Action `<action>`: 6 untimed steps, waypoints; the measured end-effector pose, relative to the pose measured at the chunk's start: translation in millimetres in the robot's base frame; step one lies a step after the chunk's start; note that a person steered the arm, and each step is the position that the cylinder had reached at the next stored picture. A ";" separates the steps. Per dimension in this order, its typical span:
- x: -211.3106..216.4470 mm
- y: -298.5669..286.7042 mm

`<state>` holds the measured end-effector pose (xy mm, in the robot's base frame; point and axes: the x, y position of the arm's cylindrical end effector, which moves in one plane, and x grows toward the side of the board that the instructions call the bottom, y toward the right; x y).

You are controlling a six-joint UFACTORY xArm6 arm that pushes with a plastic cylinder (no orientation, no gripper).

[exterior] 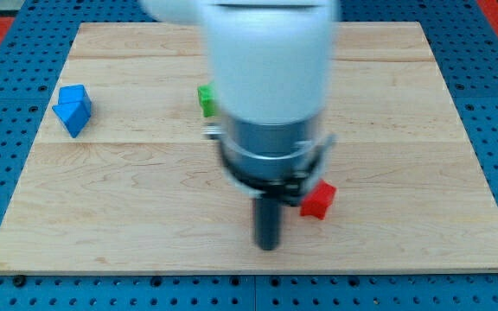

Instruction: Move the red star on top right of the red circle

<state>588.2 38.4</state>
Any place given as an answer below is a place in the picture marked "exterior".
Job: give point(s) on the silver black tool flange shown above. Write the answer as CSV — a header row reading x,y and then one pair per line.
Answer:
x,y
281,161

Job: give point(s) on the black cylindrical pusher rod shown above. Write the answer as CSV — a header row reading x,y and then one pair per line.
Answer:
x,y
266,221

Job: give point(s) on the red star block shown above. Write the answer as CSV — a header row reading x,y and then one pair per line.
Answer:
x,y
317,202

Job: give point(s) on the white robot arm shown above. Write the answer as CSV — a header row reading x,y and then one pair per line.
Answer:
x,y
270,64

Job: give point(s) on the green block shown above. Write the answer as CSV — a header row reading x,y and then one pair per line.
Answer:
x,y
206,100

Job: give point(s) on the wooden board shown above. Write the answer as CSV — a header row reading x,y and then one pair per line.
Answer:
x,y
140,191

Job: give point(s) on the blue triangular block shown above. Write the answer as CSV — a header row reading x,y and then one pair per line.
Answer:
x,y
73,116

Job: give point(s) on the blue cube block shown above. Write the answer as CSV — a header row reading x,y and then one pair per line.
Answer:
x,y
73,94

